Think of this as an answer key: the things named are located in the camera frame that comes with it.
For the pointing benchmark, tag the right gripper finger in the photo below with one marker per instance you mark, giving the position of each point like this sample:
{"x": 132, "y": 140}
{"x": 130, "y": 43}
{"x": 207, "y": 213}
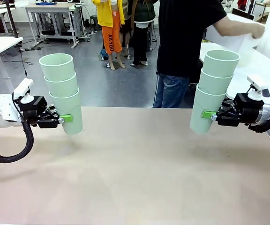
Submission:
{"x": 227, "y": 119}
{"x": 228, "y": 105}

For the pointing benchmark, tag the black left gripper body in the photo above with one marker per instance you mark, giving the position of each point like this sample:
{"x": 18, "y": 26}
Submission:
{"x": 32, "y": 107}

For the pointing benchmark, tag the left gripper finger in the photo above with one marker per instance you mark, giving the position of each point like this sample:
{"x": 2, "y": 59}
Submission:
{"x": 68, "y": 118}
{"x": 53, "y": 110}

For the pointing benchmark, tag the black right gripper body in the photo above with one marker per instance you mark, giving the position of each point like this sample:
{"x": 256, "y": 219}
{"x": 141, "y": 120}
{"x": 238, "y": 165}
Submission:
{"x": 248, "y": 110}

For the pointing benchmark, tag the white storage box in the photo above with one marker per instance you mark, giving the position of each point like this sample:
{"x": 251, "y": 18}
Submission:
{"x": 233, "y": 42}

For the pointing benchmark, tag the person's right forearm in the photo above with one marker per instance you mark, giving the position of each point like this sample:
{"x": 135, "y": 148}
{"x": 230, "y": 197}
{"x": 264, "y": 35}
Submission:
{"x": 235, "y": 27}

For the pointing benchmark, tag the person's right hand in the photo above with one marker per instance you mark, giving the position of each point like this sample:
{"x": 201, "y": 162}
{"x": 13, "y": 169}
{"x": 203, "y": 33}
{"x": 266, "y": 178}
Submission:
{"x": 258, "y": 30}

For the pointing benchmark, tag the large white table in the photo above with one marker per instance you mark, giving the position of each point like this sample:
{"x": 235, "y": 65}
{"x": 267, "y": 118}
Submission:
{"x": 242, "y": 77}

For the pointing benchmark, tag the person black shirt blue jeans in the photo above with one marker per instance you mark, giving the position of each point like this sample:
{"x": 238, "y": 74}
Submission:
{"x": 184, "y": 35}

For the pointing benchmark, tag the black stand pole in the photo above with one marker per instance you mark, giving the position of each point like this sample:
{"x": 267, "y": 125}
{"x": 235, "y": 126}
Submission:
{"x": 11, "y": 18}

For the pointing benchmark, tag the mannequin yellow jacket orange shorts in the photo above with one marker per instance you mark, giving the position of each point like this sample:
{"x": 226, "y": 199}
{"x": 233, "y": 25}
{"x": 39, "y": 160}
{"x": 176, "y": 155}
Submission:
{"x": 110, "y": 35}

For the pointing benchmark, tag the black monitor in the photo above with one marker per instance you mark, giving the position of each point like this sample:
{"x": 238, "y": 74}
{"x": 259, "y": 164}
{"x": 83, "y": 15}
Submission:
{"x": 240, "y": 12}

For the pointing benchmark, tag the person in dark clothes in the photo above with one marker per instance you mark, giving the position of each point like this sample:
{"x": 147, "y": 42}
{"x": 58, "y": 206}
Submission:
{"x": 140, "y": 28}

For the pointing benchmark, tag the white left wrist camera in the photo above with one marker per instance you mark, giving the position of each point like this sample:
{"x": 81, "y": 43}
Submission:
{"x": 23, "y": 87}

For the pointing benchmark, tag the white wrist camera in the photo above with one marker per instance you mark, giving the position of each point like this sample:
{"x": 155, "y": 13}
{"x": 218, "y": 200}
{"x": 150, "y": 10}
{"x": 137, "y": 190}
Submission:
{"x": 23, "y": 87}
{"x": 258, "y": 83}

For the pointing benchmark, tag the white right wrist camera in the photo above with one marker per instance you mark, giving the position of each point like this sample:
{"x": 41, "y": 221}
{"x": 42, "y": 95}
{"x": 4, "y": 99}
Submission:
{"x": 258, "y": 83}

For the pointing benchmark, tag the white desk metal frame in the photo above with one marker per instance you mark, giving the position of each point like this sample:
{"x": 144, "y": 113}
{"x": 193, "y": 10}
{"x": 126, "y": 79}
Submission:
{"x": 48, "y": 9}

